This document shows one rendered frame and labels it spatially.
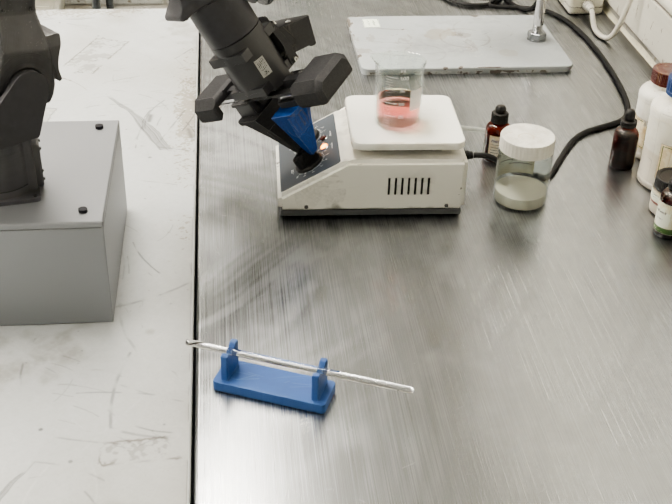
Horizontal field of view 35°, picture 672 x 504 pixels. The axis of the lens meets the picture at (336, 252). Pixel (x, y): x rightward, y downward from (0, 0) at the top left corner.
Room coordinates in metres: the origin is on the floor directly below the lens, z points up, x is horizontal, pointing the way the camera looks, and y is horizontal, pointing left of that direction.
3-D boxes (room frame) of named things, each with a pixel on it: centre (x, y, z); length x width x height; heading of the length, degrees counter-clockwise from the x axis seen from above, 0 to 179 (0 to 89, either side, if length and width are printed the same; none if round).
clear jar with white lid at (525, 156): (1.04, -0.20, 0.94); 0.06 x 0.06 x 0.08
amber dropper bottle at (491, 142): (1.13, -0.19, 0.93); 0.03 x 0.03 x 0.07
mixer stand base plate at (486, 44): (1.48, -0.16, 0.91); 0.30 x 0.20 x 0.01; 97
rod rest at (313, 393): (0.70, 0.05, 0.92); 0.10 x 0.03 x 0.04; 74
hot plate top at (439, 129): (1.05, -0.07, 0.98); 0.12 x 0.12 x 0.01; 5
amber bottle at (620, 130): (1.12, -0.33, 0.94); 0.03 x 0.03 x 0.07
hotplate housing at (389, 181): (1.05, -0.04, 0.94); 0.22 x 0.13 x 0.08; 95
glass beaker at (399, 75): (1.04, -0.06, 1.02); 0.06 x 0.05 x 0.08; 73
